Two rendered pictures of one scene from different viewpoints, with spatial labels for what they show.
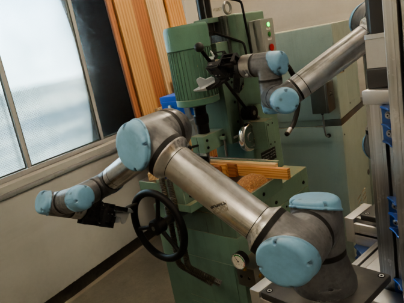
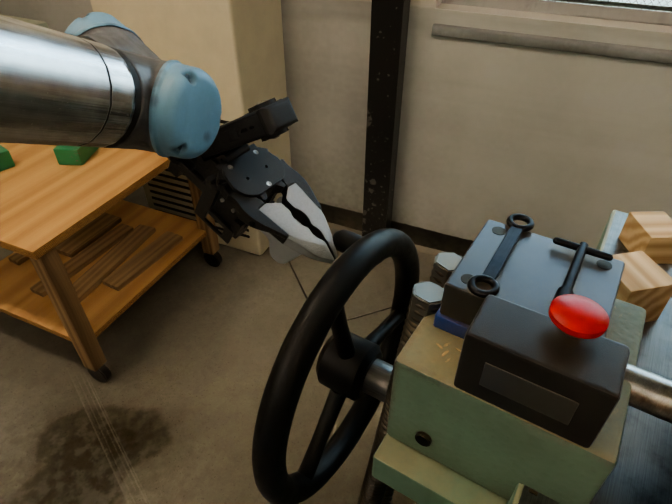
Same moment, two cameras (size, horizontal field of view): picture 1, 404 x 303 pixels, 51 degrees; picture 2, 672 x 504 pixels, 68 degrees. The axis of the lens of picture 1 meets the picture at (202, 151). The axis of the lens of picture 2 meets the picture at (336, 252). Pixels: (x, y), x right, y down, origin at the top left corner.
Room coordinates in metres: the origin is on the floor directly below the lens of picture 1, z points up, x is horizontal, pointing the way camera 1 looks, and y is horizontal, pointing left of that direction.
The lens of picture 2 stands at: (1.40, -0.10, 1.22)
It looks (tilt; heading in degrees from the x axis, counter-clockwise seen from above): 39 degrees down; 79
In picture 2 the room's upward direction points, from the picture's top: straight up
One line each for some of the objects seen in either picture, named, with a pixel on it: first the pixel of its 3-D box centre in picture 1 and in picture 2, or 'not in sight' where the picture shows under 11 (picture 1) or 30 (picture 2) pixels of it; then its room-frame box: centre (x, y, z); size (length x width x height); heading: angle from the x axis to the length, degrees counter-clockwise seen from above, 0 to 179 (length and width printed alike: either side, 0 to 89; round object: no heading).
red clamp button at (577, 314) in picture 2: not in sight; (578, 315); (1.57, 0.06, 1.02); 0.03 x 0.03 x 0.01
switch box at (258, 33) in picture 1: (263, 38); not in sight; (1.86, -0.34, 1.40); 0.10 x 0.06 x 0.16; 137
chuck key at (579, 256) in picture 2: not in sight; (573, 272); (1.60, 0.10, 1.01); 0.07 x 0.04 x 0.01; 47
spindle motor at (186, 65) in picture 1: (192, 65); not in sight; (1.73, -0.02, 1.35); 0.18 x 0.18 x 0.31
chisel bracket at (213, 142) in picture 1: (209, 142); not in sight; (1.74, -0.04, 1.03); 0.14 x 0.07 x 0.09; 137
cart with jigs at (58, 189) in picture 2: not in sight; (79, 220); (0.87, 1.29, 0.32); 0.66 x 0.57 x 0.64; 55
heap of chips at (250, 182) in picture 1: (249, 180); not in sight; (1.48, -0.15, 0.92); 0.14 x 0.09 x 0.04; 137
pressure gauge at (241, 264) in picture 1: (241, 261); not in sight; (1.39, -0.07, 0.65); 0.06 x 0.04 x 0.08; 47
